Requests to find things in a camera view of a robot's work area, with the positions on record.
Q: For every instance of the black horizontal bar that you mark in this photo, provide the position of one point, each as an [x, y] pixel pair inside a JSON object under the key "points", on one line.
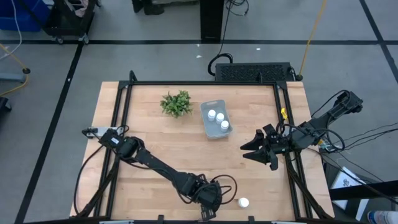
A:
{"points": [[367, 190]]}

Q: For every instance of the black metal table frame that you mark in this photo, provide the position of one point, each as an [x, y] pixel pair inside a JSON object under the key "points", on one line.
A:
{"points": [[199, 83]]}

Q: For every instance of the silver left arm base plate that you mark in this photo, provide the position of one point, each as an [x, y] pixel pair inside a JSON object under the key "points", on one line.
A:
{"points": [[99, 130]]}

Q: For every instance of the blue plastic bin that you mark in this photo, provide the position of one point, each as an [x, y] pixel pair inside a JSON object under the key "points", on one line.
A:
{"points": [[21, 15]]}

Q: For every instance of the white pill bottle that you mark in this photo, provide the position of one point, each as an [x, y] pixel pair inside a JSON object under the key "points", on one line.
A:
{"points": [[224, 125], [211, 114], [219, 117], [243, 202]]}

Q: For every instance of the grey flat floor foot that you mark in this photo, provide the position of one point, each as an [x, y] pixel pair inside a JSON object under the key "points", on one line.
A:
{"points": [[11, 77]]}

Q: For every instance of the clear plastic bin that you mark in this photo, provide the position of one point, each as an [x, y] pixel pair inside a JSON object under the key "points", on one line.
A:
{"points": [[214, 133]]}

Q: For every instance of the white and blue bottle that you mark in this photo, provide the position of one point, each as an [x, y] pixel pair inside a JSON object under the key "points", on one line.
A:
{"points": [[382, 217]]}

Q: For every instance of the black wheeled cart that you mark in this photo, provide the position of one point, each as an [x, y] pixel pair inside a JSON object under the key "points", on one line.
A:
{"points": [[71, 18]]}

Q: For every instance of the small green potted plant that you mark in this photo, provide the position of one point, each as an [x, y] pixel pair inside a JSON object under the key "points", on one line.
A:
{"points": [[176, 104]]}

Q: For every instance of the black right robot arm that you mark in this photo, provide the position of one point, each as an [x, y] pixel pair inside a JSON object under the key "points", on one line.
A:
{"points": [[314, 130]]}

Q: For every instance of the black perforated metal box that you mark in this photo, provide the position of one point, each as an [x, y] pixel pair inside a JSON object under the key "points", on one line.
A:
{"points": [[252, 72]]}

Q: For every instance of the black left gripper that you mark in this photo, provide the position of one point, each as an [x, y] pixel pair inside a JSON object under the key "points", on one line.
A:
{"points": [[210, 196]]}

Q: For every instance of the black floor object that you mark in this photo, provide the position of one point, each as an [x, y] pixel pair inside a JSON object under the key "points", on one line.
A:
{"points": [[3, 104]]}

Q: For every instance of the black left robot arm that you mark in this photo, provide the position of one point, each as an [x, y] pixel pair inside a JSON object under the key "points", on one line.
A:
{"points": [[161, 169]]}

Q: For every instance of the white cardboard box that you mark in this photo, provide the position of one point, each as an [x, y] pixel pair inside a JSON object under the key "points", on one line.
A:
{"points": [[343, 179]]}

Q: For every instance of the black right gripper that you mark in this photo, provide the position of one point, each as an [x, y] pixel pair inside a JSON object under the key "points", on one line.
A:
{"points": [[280, 144]]}

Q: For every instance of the black rectangular pillar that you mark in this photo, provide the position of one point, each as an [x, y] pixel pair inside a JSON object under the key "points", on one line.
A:
{"points": [[212, 18]]}

